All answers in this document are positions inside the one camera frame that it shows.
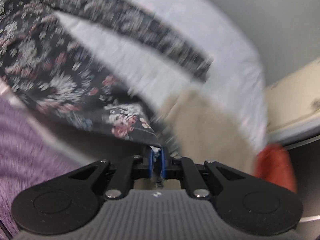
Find dark floral pants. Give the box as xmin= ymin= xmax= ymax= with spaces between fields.
xmin=0 ymin=0 xmax=214 ymax=188

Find purple cloth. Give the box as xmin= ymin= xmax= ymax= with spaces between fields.
xmin=0 ymin=97 xmax=83 ymax=235

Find beige cloth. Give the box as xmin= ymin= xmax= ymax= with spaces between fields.
xmin=160 ymin=87 xmax=258 ymax=178

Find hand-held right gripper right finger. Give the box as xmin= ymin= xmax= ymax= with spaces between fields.
xmin=160 ymin=147 xmax=247 ymax=200

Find orange object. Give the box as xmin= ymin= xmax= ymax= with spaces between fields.
xmin=254 ymin=144 xmax=298 ymax=193

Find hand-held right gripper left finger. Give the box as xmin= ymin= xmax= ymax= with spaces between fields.
xmin=68 ymin=148 xmax=154 ymax=200

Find cream furniture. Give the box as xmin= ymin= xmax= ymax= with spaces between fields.
xmin=264 ymin=57 xmax=320 ymax=145

